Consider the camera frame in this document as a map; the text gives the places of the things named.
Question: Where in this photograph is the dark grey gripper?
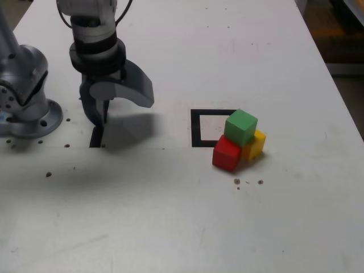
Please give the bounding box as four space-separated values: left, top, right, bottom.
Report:
78 59 155 129

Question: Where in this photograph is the red cube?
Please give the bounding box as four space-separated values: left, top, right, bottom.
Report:
212 134 242 172

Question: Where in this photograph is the green cube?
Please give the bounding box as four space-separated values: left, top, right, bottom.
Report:
224 109 259 147

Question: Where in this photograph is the yellow cube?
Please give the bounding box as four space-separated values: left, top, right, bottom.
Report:
240 129 267 162

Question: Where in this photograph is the black tape square outline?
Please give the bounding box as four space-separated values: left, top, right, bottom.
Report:
190 109 238 148

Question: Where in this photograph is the black tape strip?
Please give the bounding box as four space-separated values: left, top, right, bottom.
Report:
89 125 105 148

